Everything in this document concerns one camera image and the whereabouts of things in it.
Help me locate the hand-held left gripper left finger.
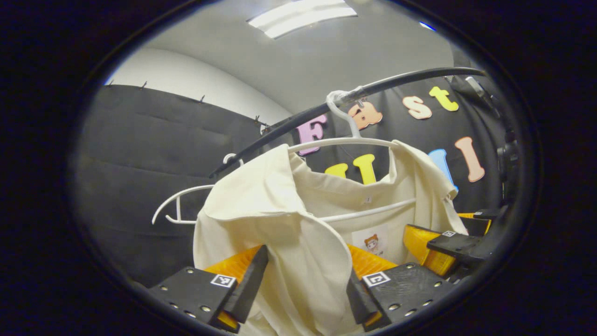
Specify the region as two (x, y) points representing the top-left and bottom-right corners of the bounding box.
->
(148, 245), (270, 333)

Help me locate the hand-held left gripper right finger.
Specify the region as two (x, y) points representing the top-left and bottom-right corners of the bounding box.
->
(346, 244), (455, 332)

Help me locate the cream collared shirt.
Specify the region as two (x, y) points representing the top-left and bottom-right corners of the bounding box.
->
(193, 140), (468, 336)

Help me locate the white hanger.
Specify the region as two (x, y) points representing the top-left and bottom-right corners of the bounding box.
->
(152, 153), (244, 225)
(287, 90), (417, 223)

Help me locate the black metal clothes rack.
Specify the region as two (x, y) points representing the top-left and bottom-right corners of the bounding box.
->
(209, 67), (488, 179)

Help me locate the black backdrop cloth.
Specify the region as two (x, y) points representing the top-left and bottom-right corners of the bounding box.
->
(75, 77), (514, 285)

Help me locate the large ceiling light panel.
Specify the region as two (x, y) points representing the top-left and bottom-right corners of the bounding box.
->
(247, 0), (359, 39)

